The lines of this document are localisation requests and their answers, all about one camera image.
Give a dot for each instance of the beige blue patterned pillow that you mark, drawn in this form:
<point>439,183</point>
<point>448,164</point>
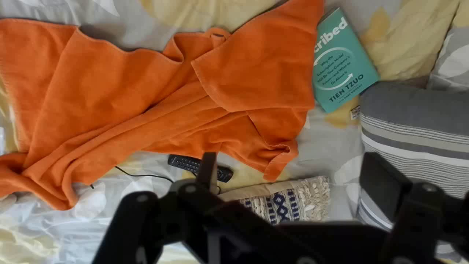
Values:
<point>285,201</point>

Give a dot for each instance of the grey yellow leaf duvet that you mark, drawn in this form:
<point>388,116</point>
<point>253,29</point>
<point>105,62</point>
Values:
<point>406,38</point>

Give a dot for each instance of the teal paperback book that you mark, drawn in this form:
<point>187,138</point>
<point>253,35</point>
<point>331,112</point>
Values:
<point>341,68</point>

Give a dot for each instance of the grey striped pillow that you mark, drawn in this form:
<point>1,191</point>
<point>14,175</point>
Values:
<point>422,134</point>

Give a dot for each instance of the black remote control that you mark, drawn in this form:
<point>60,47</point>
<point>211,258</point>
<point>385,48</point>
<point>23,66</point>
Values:
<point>192,164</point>

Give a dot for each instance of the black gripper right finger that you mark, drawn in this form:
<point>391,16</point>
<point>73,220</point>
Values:
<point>414,216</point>

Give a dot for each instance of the orange towel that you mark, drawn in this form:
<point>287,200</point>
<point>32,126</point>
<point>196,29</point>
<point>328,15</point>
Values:
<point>83,104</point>

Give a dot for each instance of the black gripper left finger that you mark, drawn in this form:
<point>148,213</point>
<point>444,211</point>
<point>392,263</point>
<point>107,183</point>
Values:
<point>212,230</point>

